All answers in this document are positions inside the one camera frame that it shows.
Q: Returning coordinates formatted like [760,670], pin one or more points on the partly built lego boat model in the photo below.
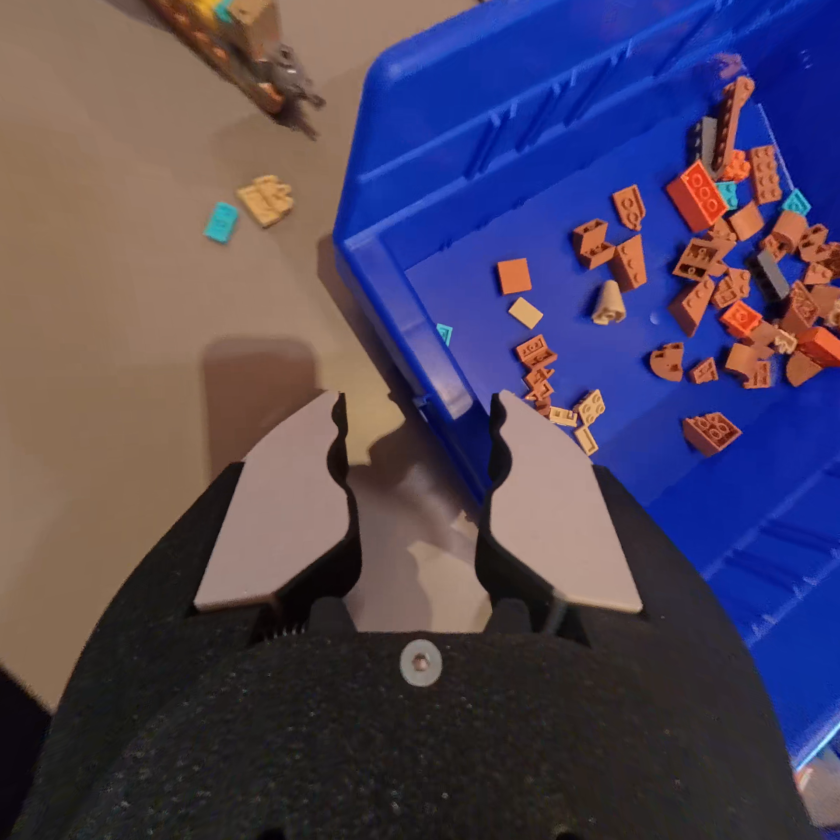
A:
[256,46]

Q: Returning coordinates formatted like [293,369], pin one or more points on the pile of lego bricks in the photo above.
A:
[705,197]

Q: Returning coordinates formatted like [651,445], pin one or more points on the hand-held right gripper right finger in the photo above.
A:
[558,518]

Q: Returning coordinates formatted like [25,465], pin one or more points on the blue plastic bin holding bricks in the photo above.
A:
[499,131]

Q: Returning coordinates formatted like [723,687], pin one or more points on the turquoise lego plate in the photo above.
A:
[221,223]
[445,333]

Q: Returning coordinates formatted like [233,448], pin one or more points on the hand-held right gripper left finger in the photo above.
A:
[275,512]

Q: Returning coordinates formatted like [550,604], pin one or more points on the tan lego piece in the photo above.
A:
[264,200]

